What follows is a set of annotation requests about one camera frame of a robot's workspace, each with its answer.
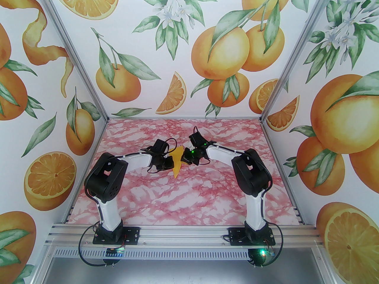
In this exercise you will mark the aluminium mounting rail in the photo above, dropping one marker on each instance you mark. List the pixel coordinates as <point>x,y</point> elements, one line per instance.
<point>183,235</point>

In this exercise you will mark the perforated metal strip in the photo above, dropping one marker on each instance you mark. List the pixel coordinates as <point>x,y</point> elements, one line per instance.
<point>177,253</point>

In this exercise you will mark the yellow paper sheet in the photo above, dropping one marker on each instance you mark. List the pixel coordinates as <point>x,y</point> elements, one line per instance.
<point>177,158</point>

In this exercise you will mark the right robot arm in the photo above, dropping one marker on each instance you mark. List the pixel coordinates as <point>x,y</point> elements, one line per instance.
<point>251,173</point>

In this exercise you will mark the grey metal panel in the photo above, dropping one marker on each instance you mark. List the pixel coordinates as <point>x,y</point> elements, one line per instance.
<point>183,274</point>

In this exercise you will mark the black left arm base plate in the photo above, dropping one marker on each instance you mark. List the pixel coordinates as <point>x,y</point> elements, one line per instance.
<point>131,235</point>

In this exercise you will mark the small circuit board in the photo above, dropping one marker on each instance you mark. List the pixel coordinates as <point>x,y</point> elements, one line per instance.
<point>115,251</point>

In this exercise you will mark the aluminium corner post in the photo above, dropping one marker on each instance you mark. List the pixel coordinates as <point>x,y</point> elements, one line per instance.
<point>74,51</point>
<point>297,51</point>

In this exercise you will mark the black controller with green light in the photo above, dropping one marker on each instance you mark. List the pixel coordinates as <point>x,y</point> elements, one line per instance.
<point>260,254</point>

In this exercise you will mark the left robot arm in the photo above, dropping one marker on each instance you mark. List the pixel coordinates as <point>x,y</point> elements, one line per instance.
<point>106,176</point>

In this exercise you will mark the aluminium side rail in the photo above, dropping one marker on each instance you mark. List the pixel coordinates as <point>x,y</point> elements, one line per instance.
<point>299,214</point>

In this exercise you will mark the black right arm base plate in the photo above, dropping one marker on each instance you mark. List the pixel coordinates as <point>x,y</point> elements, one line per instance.
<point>237,237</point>

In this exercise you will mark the aluminium frame bar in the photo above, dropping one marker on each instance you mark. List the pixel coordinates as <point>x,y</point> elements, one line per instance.
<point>41,265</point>
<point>325,265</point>

